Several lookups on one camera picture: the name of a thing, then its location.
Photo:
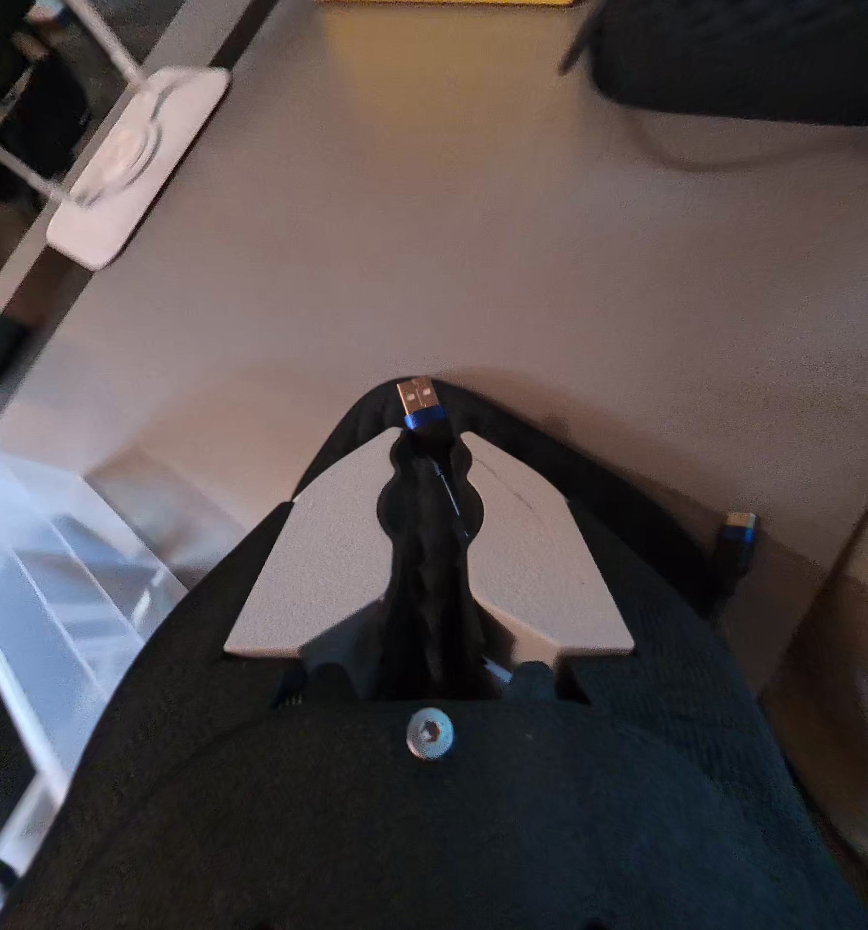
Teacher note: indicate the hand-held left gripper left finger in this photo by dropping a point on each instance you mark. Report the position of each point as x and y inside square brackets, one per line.
[318, 559]

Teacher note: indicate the black padded wrist rest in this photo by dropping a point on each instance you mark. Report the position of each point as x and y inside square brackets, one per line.
[536, 454]
[732, 58]

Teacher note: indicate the yellow plastic storage bin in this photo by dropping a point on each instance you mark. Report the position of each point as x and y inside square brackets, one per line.
[441, 2]

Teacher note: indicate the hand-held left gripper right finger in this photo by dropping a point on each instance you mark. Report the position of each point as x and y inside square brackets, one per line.
[543, 567]

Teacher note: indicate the clear plastic storage bin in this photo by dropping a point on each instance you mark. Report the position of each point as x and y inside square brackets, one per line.
[41, 581]

